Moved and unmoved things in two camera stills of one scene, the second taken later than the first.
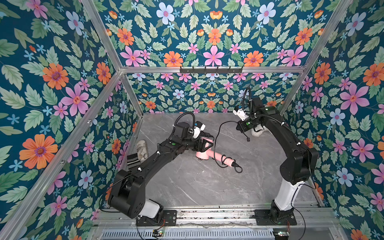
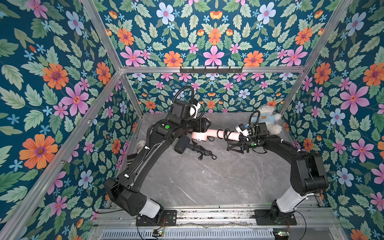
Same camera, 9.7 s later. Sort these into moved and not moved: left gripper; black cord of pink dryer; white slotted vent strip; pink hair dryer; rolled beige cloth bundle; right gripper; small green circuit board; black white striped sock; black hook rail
Moved: left gripper; right gripper; black cord of pink dryer; pink hair dryer
Not moved: black white striped sock; white slotted vent strip; small green circuit board; black hook rail; rolled beige cloth bundle
